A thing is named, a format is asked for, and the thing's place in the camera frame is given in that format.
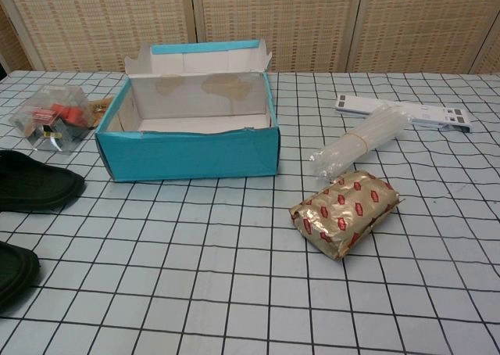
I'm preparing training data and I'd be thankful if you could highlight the bamboo folding screen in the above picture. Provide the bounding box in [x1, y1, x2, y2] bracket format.
[0, 0, 500, 75]

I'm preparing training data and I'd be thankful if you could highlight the blue checked tablecloth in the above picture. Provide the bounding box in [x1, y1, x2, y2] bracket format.
[0, 69, 500, 355]

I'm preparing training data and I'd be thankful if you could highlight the clear plastic wrapped tube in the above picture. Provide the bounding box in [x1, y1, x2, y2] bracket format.
[309, 100, 412, 185]

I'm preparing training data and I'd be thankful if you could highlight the gold foil packet red print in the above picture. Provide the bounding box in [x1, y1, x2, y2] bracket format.
[288, 169, 405, 260]

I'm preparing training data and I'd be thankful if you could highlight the white flat strip pack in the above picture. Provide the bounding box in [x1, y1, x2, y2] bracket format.
[334, 93, 475, 134]

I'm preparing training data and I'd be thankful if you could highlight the blue cardboard shoe box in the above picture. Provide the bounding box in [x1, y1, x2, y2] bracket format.
[95, 38, 281, 183]

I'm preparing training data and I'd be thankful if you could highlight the black shoe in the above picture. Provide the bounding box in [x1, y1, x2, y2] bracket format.
[0, 149, 87, 212]
[0, 240, 41, 316]

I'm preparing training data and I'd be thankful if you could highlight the brown plastic packet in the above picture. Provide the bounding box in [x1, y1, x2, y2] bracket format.
[87, 98, 115, 129]

